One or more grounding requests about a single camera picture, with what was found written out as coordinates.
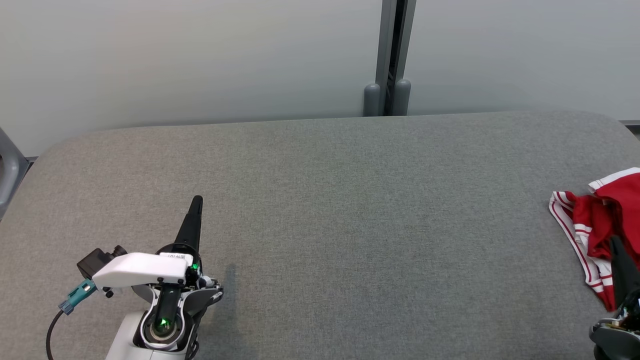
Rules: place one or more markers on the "dark grey partition post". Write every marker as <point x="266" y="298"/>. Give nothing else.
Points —
<point x="392" y="50"/>

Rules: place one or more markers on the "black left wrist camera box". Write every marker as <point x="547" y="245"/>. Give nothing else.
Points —
<point x="92" y="261"/>

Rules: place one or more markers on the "red Bulls jersey white sleeves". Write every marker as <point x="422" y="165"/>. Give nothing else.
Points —
<point x="587" y="225"/>

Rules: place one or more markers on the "grey metal desk leg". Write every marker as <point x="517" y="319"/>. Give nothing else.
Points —
<point x="10" y="170"/>

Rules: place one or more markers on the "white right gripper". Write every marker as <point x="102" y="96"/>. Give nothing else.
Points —
<point x="620" y="340"/>

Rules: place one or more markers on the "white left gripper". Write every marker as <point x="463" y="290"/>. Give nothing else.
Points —
<point x="145" y="270"/>

